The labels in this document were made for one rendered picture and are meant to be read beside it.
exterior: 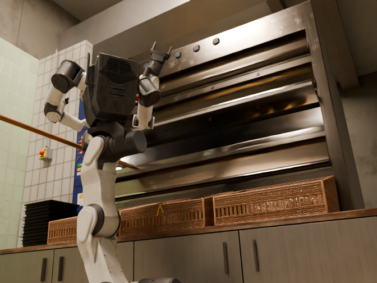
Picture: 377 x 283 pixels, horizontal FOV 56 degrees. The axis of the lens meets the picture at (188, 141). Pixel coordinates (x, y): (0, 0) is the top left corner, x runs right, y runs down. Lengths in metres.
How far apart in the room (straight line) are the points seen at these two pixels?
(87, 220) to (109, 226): 0.10
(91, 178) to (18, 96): 2.27
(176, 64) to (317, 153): 1.34
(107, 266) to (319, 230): 0.91
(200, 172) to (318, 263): 1.15
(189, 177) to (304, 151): 0.80
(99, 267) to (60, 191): 1.72
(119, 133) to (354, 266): 1.15
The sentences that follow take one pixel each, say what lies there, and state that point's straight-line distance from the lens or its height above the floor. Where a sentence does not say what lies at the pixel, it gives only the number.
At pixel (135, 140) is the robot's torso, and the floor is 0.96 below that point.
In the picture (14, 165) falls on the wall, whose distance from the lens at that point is 3.67.
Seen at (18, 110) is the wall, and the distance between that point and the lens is 3.84.
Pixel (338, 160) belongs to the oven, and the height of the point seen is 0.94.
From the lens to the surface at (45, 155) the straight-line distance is 3.45.
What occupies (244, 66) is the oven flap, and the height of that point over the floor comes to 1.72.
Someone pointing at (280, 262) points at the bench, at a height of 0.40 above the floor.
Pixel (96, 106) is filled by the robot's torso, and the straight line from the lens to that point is 1.76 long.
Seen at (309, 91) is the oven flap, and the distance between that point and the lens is 2.31.
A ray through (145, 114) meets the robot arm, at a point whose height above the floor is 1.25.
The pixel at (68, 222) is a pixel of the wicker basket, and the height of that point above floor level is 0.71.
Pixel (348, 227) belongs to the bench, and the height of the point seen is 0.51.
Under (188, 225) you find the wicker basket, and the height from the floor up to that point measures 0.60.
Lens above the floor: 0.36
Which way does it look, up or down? 21 degrees up
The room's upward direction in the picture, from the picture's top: 3 degrees counter-clockwise
